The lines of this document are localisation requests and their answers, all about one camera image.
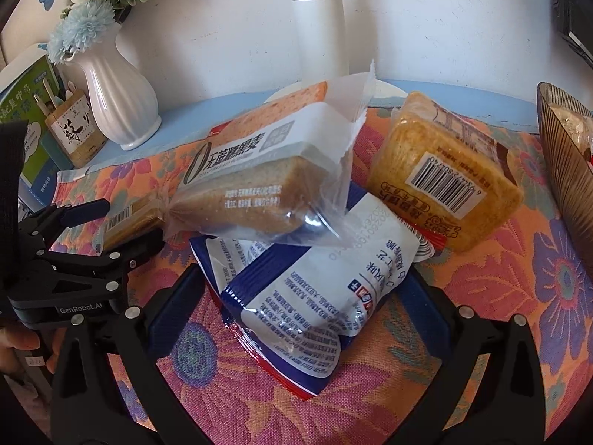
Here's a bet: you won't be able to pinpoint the wooden pen holder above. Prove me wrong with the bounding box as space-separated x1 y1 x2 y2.
45 92 108 169

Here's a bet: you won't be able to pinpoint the floral tablecloth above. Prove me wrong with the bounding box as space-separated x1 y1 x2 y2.
19 97 593 445

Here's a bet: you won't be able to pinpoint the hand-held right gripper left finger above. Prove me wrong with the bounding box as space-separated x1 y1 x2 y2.
49 263 223 445

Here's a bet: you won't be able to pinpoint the white lamp stand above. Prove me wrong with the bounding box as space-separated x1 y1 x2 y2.
264 0 404 107

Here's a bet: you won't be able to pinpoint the blue white snack packet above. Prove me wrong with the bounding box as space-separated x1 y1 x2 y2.
190 190 448 399

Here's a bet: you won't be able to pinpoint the sliced bread loaf bag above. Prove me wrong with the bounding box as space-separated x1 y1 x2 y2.
160 60 376 248

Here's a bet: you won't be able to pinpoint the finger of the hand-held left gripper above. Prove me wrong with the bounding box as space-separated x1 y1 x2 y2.
28 229 164 307
19 198 112 242

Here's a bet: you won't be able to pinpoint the square cracker packet barcode label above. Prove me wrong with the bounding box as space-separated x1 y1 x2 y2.
366 90 524 253

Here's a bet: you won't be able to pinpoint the person's left hand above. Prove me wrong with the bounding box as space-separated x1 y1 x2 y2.
0 325 66 377

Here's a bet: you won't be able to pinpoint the white ribbed vase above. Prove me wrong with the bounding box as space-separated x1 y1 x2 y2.
60 23 163 151

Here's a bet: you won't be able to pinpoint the orange rice cracker packet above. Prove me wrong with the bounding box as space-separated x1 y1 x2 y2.
99 192 170 251

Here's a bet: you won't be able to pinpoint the blue white artificial flowers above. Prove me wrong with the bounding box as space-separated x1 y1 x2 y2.
37 0 221 66

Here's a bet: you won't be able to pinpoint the brown ribbed basket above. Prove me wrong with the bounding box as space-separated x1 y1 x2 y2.
536 82 593 260

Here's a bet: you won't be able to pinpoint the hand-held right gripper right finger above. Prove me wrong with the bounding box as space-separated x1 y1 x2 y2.
340 266 552 445

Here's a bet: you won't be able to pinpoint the dark frame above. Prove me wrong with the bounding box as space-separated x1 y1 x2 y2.
551 0 593 75

